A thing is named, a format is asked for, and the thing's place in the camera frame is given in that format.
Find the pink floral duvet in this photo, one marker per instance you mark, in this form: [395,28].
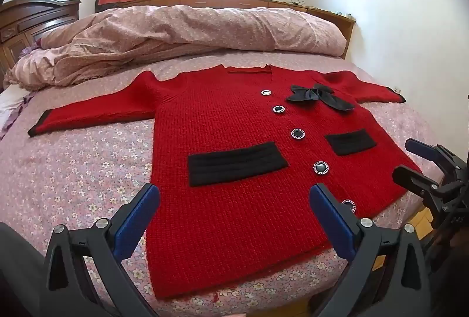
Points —
[183,31]

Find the red knit cardigan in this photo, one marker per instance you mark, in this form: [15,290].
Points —
[220,221]

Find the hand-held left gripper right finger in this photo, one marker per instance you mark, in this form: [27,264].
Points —
[331,221]

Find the wooden window ledge cabinet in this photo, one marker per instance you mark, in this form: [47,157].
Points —
[329,15]

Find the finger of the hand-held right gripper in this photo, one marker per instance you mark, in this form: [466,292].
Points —
[419,147]
[412,179]

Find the white and purple pillow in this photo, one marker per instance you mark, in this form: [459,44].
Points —
[11,112]

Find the dark wooden headboard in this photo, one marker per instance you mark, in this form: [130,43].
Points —
[22,20]

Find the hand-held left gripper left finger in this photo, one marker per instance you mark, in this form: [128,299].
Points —
[137,218]

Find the bed with floral sheet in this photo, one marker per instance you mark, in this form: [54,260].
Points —
[73,163]

